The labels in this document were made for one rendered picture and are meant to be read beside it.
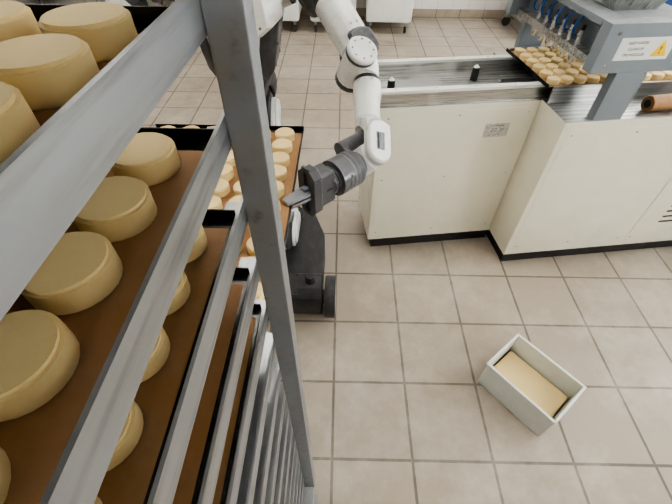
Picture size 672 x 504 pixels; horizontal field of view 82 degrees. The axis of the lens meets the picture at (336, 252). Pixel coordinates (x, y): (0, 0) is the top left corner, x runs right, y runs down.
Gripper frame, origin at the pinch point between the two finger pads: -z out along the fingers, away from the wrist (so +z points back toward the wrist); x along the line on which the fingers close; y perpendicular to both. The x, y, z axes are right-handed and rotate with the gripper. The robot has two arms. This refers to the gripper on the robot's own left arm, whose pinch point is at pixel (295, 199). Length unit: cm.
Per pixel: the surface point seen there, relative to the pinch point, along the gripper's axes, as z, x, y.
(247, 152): -25, 35, 27
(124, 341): -40, 38, 41
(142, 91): -34, 45, 34
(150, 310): -39, 37, 39
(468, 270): 105, -104, 5
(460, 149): 107, -41, -18
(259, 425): -34.2, 2.2, 34.6
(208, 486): -42, 19, 42
